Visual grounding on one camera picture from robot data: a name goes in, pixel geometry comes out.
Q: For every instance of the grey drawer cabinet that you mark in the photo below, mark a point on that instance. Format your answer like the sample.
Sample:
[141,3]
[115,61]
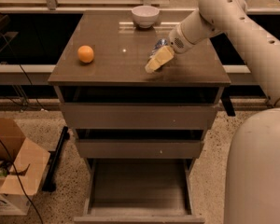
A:
[117,74]

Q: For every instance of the top grey drawer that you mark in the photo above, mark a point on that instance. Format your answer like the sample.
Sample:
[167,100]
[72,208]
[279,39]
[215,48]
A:
[139,117]

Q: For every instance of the dark chair on left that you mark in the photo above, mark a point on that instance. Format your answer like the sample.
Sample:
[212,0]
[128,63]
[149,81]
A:
[0,34]

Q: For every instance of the middle grey drawer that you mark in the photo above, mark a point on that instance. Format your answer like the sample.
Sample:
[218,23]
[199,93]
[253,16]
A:
[131,149]

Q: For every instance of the brown cardboard box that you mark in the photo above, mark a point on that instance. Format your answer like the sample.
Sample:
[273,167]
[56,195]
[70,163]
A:
[22,165]

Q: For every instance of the orange fruit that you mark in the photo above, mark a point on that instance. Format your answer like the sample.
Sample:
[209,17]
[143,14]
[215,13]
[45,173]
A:
[85,54]

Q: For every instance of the bottom open grey drawer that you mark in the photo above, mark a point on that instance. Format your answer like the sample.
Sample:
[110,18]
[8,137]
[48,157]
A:
[139,191]

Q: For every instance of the white ceramic bowl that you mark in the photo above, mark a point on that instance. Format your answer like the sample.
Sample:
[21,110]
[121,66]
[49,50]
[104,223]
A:
[145,16]

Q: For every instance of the black metal stand leg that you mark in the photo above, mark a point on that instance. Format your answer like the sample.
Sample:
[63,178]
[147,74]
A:
[49,184]

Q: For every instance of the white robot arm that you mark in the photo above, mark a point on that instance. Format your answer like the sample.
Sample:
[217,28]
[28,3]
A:
[252,186]

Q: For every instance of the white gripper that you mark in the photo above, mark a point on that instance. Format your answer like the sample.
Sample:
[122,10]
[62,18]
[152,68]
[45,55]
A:
[177,41]

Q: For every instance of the blue silver redbull can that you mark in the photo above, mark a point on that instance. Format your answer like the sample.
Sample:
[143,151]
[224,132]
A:
[161,43]

